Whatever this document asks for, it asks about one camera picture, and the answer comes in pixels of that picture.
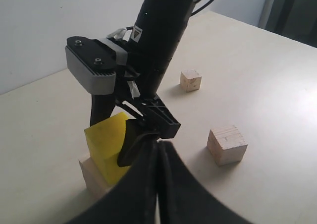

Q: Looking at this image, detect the dark window frame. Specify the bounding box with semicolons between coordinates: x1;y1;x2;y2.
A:
259;0;317;47

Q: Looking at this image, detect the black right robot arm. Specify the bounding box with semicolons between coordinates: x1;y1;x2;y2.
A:
114;0;201;167

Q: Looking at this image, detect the yellow cube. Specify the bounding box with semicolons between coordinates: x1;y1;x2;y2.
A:
84;112;129;186

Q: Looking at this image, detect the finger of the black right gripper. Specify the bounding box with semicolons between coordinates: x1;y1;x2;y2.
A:
117;119;159;167

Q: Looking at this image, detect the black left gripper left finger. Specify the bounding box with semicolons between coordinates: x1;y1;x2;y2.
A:
68;142;159;224

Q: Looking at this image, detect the medium pale wooden cube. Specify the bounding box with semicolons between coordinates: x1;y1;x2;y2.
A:
207;125;248;166

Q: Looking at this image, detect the small pale wooden cube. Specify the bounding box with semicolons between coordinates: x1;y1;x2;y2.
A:
179;69;202;92

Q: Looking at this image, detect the large pale wooden cube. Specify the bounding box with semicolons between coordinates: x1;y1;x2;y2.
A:
79;153;112;201

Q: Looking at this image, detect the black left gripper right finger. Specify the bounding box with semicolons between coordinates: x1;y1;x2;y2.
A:
158;141;250;224

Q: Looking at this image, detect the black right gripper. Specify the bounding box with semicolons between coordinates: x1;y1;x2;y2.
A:
113;23;187;139

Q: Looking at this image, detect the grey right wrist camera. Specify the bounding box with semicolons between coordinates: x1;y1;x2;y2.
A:
65;36;128;95

